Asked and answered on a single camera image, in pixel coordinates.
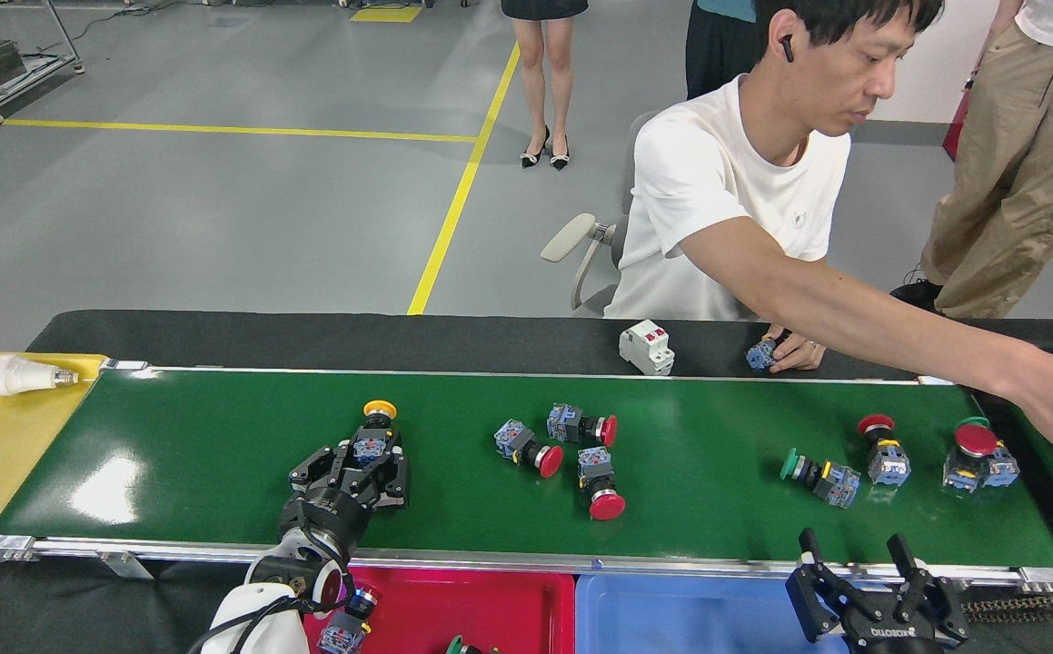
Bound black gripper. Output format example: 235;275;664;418
785;529;970;654
279;430;411;548

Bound yellow push button switch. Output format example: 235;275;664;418
352;400;398;469

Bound white circuit breaker red toggles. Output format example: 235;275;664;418
618;319;676;377

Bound long green conveyor belt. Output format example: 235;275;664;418
0;359;1053;591

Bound person's left hand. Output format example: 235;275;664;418
762;322;827;375

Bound blue plastic bin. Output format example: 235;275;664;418
574;572;845;654

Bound red plastic bin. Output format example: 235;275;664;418
303;565;576;654

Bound white light bulb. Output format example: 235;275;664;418
0;354;82;397

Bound seated person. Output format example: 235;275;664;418
603;0;1053;487

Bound red fire extinguisher box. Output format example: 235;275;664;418
942;86;972;163

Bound metal shelf rack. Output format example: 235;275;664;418
0;0;86;139

